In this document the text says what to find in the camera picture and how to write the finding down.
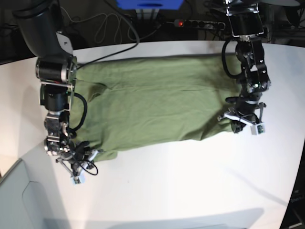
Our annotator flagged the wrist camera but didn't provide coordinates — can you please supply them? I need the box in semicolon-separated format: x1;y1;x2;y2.
251;123;265;135
71;175;85;185

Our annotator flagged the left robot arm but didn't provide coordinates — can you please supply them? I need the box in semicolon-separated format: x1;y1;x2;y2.
219;0;271;133

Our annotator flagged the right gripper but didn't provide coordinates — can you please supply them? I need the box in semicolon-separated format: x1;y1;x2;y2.
55;141;102;178

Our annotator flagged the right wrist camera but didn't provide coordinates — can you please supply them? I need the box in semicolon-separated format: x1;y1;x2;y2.
71;175;85;185

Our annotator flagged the black power strip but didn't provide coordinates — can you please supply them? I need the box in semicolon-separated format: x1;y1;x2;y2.
173;19;225;31

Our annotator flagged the green T-shirt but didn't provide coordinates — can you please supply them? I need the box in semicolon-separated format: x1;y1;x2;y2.
75;56;240;161

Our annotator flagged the blue box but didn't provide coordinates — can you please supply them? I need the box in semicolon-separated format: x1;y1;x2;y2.
116;0;183;10

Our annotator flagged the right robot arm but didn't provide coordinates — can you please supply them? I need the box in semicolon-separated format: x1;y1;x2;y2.
9;0;240;177

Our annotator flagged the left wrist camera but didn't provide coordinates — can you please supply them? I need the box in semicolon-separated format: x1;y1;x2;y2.
251;123;265;135

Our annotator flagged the grey panel at corner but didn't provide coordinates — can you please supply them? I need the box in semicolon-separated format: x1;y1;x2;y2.
0;159;47;229

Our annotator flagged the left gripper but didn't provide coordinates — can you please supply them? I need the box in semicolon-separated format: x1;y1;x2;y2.
217;96;266;133

